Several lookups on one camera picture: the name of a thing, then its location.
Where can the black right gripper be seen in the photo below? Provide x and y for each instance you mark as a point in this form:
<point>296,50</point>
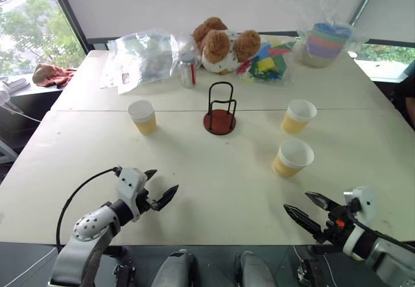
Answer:
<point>335,230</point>

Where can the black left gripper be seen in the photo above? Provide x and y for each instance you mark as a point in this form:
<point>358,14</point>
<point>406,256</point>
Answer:
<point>144,202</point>

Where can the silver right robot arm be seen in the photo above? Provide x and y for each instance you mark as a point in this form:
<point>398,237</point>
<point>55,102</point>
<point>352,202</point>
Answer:
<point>389,259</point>

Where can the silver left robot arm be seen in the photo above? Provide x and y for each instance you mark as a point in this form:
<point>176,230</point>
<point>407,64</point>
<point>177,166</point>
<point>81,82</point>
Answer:
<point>87,235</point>

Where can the yellow and white paper cup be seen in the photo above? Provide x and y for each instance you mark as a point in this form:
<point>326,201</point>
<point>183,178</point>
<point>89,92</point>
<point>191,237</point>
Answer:
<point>144,121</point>
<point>293,123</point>
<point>287,165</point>

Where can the dark rounded grey shape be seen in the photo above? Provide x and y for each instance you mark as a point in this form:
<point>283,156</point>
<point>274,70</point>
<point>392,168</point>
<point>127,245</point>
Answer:
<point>254,270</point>
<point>175,270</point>

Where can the small clear jar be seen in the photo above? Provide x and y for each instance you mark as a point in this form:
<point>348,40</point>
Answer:
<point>187,73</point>

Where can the clear plastic bag with contents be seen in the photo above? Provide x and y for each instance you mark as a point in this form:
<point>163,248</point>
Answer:
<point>146,60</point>

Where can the person in dark clothing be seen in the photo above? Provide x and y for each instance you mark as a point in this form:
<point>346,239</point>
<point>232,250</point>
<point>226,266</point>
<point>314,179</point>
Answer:
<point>405,99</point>

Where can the brown and white plush toy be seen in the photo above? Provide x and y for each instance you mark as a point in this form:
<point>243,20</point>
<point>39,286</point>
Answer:
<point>218,45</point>

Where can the reddish brown cloth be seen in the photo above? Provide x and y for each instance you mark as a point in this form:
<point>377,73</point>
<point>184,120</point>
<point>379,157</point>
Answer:
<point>52,74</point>

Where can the bag of colourful toy pieces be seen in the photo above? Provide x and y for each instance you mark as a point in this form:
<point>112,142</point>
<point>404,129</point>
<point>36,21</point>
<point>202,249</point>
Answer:
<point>267,61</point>

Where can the bagged stack of coloured bowls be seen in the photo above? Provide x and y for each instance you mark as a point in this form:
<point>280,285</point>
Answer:
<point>324,45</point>

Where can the white objects on side desk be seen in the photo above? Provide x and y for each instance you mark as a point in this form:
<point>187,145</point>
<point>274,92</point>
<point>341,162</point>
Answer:
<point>11,87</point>

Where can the white roller blind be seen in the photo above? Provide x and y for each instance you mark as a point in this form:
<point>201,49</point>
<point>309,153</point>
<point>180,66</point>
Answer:
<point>207,5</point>

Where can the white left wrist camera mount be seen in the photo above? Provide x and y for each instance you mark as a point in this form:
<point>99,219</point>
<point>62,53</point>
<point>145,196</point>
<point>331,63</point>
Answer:
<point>128,183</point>

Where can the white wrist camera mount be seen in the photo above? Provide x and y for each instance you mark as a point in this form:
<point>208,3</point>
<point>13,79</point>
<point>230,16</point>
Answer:
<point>368,202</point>
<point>128,183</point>

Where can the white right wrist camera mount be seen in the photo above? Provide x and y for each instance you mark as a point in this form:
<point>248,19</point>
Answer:
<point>368,202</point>

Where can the small black bracket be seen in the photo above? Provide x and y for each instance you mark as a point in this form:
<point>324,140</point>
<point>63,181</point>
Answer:
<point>124,275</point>
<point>305,272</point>

